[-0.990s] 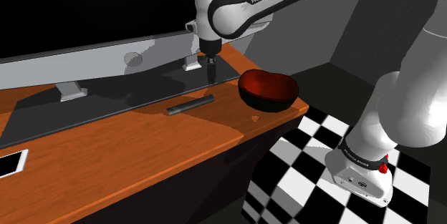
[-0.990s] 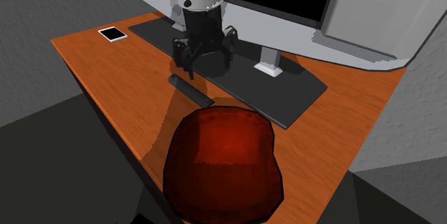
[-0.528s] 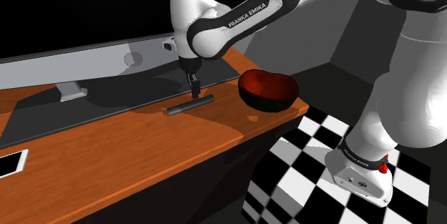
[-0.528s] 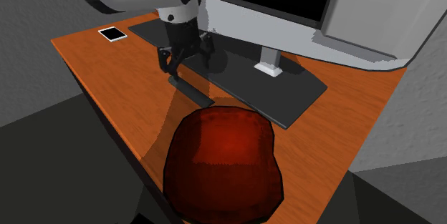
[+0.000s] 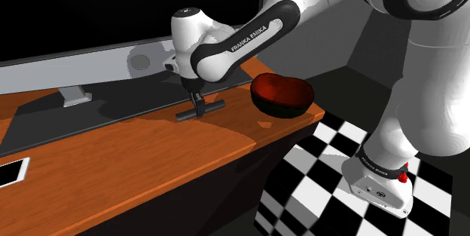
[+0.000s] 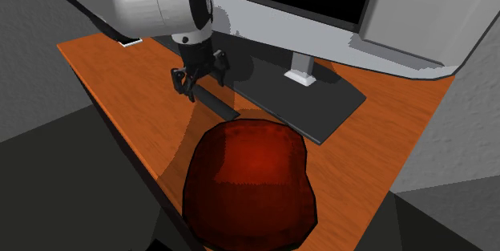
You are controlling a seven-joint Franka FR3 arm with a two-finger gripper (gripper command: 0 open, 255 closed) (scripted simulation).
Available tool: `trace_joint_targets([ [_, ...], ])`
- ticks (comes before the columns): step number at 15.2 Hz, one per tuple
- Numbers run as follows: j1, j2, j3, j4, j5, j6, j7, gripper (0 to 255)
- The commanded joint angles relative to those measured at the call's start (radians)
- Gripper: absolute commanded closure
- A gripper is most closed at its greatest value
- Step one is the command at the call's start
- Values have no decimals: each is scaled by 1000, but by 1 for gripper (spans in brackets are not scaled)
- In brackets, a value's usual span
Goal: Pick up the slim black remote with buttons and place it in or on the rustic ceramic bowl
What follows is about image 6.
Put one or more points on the dark red rounded object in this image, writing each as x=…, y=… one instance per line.
x=250, y=187

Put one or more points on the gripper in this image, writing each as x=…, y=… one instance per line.
x=196, y=56

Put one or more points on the small white flat object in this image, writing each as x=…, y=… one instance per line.
x=131, y=42

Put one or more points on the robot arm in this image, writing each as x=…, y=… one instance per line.
x=148, y=2

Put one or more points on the grey computer monitor with stand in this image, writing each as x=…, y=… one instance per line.
x=297, y=27

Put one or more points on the black bar-shaped object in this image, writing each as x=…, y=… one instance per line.
x=217, y=104

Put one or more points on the orange wooden desk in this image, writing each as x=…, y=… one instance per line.
x=129, y=97

